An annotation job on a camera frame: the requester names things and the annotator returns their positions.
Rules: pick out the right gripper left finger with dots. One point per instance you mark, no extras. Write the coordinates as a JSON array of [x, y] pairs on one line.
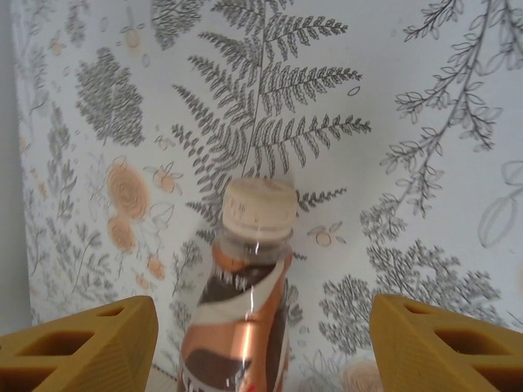
[[81, 355]]

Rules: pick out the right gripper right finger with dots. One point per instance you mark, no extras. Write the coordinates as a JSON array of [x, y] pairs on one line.
[[449, 355]]

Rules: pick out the brown copper coffee bottle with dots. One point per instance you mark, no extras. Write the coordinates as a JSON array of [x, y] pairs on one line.
[[241, 318]]

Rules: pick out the floral patterned tablecloth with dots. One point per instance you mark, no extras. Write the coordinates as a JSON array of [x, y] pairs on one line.
[[327, 81]]

